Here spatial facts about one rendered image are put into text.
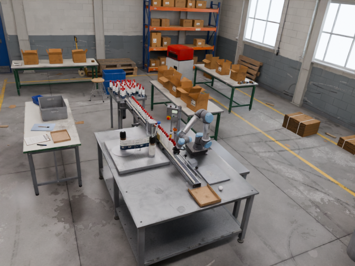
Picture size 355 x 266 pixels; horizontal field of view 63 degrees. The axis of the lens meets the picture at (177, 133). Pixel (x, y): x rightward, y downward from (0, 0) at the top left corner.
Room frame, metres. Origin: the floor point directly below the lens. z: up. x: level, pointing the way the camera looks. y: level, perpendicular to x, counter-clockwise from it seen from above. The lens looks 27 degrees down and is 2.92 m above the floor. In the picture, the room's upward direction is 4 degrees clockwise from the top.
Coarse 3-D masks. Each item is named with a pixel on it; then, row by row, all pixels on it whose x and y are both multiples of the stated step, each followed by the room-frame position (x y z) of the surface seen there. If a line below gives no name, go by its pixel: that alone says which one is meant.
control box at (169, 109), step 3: (168, 105) 3.64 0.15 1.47; (171, 105) 3.65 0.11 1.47; (168, 108) 3.56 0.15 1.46; (171, 108) 3.55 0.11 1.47; (174, 108) 3.55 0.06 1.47; (177, 108) 3.55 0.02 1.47; (168, 111) 3.56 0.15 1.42; (171, 111) 3.55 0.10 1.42; (168, 114) 3.56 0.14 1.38; (174, 114) 3.55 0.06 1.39; (177, 114) 3.54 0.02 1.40; (171, 117) 3.55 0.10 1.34; (174, 117) 3.55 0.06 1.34; (177, 117) 3.54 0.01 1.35; (171, 120) 3.56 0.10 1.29; (174, 120) 3.55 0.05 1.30; (177, 120) 3.54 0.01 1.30
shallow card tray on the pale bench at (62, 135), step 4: (52, 132) 3.83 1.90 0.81; (56, 132) 3.85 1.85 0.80; (60, 132) 3.86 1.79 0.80; (64, 132) 3.87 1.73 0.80; (52, 136) 3.73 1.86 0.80; (56, 136) 3.74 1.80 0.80; (60, 136) 3.75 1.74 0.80; (64, 136) 3.75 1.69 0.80; (68, 136) 3.76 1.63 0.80; (56, 140) 3.61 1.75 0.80; (60, 140) 3.58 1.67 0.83; (64, 140) 3.61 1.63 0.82; (68, 140) 3.63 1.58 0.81
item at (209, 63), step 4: (208, 56) 8.84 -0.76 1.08; (204, 60) 8.69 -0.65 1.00; (208, 60) 8.61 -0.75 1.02; (212, 60) 8.52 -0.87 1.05; (216, 60) 8.58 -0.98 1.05; (204, 64) 8.78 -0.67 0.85; (208, 64) 8.60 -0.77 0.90; (212, 64) 8.53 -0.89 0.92; (216, 64) 8.60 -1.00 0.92; (208, 68) 8.59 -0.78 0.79; (212, 68) 8.54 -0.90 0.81
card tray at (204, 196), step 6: (204, 186) 2.75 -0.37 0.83; (210, 186) 2.71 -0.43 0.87; (192, 192) 2.62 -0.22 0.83; (198, 192) 2.63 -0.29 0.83; (204, 192) 2.64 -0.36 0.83; (210, 192) 2.65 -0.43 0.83; (198, 198) 2.52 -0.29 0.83; (204, 198) 2.53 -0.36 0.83; (210, 198) 2.54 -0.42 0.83; (216, 198) 2.55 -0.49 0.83; (204, 204) 2.41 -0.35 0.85
